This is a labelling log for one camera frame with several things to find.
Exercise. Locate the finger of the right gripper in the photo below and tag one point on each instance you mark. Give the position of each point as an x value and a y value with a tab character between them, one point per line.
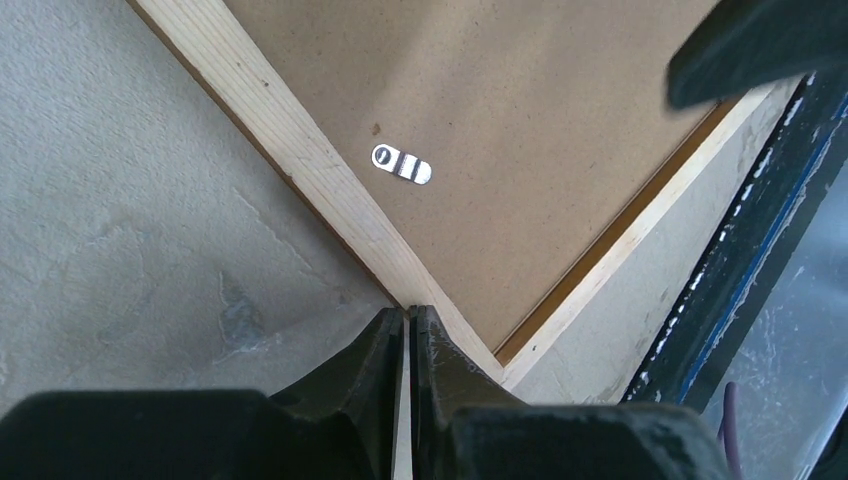
741	45

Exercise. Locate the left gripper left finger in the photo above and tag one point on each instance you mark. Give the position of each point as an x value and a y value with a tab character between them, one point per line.
337	422

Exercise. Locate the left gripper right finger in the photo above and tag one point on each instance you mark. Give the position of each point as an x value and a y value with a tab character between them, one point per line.
466	426

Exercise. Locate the brown frame backing board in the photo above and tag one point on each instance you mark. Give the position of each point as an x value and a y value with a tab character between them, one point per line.
541	120

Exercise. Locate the wooden picture frame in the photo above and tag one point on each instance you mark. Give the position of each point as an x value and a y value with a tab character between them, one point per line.
585	339

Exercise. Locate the metal turn clip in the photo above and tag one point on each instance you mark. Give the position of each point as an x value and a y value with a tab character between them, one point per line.
401	164

